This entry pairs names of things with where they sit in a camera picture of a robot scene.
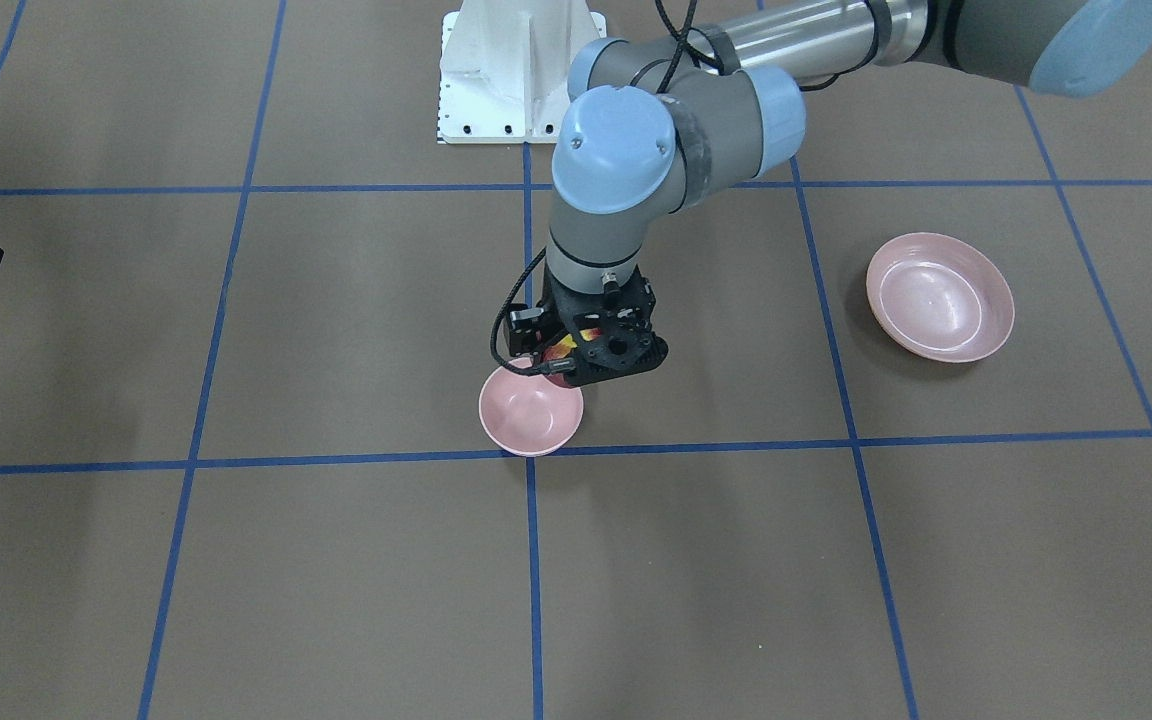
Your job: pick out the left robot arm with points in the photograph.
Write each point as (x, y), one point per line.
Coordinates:
(657, 128)

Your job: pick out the pink plate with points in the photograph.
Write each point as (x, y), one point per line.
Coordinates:
(939, 298)

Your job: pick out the white camera stand pillar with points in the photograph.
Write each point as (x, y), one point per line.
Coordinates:
(504, 69)

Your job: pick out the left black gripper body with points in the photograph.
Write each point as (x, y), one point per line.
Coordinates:
(526, 327)

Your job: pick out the pink bowl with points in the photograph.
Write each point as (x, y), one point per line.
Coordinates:
(527, 415)

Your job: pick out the red apple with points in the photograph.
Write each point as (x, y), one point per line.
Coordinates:
(566, 345)

